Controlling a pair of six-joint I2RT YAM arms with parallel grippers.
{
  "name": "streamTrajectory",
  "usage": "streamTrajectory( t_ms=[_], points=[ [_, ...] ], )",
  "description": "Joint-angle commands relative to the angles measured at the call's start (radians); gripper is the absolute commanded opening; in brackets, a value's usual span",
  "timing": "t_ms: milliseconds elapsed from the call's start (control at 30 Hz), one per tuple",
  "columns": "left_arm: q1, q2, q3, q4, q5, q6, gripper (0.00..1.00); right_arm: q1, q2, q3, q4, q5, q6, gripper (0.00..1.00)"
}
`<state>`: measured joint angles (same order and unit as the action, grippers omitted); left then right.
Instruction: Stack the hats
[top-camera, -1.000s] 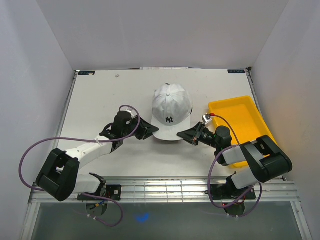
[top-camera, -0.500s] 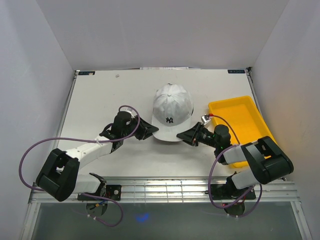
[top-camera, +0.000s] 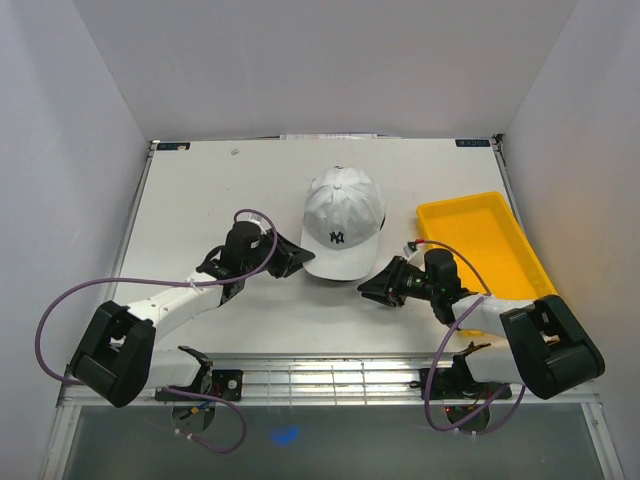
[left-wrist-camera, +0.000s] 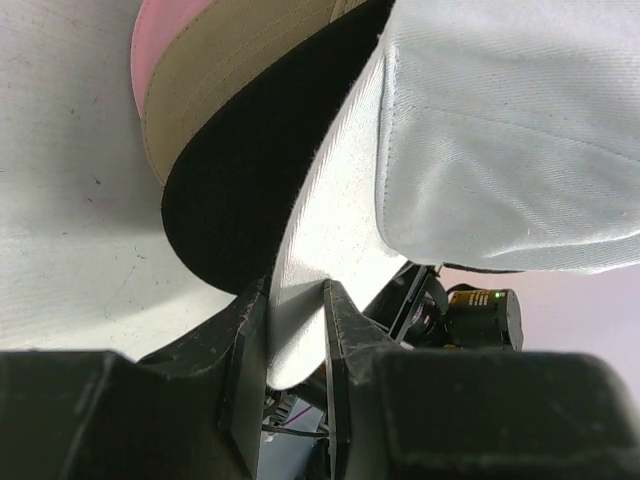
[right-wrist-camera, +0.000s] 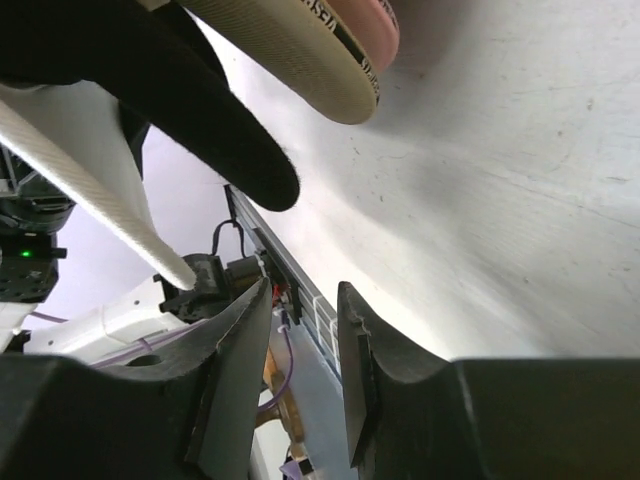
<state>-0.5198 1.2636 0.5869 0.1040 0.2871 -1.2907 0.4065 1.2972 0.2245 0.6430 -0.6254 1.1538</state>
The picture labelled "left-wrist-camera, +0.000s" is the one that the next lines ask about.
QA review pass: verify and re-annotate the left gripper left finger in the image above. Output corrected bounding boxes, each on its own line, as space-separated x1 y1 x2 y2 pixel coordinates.
1 282 267 479

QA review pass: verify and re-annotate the black cap white logo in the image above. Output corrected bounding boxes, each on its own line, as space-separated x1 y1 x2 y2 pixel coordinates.
161 1 392 295

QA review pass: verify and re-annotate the beige cap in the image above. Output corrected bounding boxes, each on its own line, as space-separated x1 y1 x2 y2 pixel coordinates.
140 0 360 182

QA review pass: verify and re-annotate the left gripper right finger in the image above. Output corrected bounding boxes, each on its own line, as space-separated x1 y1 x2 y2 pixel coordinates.
324 281 639 479

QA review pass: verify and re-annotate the pink cap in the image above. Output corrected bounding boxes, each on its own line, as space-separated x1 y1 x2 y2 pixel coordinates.
130 0 211 119

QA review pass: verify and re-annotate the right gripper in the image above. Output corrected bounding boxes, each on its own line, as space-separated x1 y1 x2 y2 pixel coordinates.
364 262 523 351

